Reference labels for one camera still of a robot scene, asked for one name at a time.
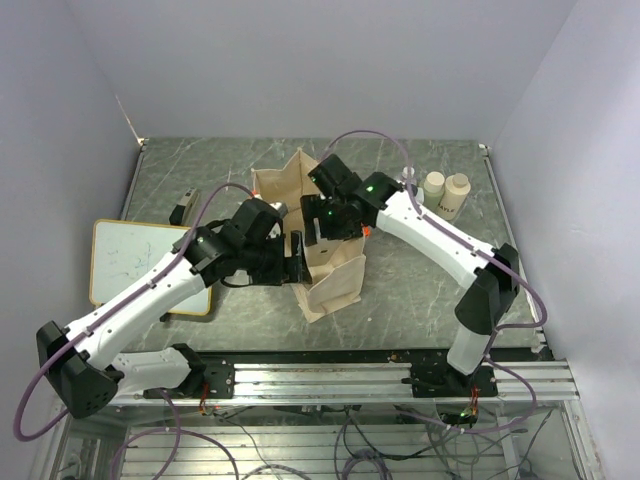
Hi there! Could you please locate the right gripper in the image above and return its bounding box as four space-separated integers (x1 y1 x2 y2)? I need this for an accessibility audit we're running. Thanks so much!
302 193 361 245

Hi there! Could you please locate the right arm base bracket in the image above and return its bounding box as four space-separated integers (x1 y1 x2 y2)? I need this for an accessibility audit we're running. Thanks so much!
401 365 498 398

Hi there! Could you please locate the clear bottle white cap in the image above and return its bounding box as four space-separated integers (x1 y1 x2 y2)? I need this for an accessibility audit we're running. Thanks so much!
399 166 416 189

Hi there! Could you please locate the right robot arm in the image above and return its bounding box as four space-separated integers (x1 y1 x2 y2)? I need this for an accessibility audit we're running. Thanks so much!
301 154 519 396

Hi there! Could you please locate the aluminium mounting rail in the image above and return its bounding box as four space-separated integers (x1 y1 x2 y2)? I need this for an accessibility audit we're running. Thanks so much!
107 360 574 401

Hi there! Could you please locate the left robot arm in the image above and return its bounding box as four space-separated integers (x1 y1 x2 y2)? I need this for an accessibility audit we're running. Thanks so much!
36 198 311 419

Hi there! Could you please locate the whiteboard eraser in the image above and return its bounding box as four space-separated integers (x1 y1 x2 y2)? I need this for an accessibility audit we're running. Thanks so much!
169 188 200 226

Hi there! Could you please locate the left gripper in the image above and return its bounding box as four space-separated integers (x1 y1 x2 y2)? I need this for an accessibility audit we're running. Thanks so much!
241 230 313 285

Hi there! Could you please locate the beige bottle wooden cap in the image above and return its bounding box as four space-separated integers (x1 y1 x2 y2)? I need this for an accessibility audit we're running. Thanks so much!
422 171 445 212
436 173 471 221

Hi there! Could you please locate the small whiteboard yellow frame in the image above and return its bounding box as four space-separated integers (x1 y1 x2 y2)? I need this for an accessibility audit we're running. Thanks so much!
89 219 188 306

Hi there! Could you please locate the beige canvas tote bag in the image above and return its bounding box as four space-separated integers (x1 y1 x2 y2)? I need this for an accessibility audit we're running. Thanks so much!
252 149 366 323

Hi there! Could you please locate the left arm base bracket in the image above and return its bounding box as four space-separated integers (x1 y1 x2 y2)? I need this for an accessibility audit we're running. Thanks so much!
163 358 235 399

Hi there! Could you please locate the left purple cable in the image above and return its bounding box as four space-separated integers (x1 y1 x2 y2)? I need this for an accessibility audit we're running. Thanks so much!
12 183 256 442

